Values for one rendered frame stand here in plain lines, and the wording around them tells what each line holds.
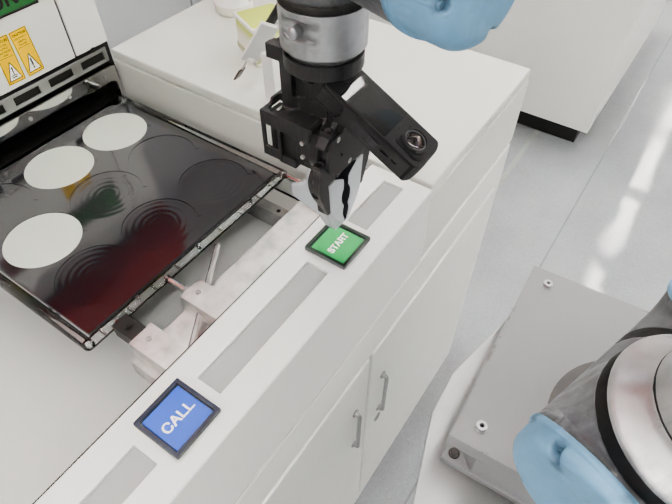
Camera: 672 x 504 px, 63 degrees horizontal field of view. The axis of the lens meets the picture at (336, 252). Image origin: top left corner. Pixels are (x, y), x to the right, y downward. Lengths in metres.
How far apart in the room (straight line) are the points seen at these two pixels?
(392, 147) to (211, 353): 0.27
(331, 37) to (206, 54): 0.57
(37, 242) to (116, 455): 0.37
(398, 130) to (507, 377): 0.31
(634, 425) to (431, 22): 0.26
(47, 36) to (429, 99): 0.59
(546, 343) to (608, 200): 1.68
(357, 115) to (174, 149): 0.48
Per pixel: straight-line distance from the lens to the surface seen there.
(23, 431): 0.77
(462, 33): 0.36
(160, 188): 0.85
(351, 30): 0.46
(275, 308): 0.60
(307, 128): 0.51
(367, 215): 0.69
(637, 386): 0.37
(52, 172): 0.94
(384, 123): 0.49
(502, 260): 1.98
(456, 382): 0.72
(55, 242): 0.82
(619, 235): 2.22
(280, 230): 0.78
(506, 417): 0.63
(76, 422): 0.74
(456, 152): 0.78
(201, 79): 0.94
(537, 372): 0.67
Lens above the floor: 1.44
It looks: 49 degrees down
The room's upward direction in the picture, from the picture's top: straight up
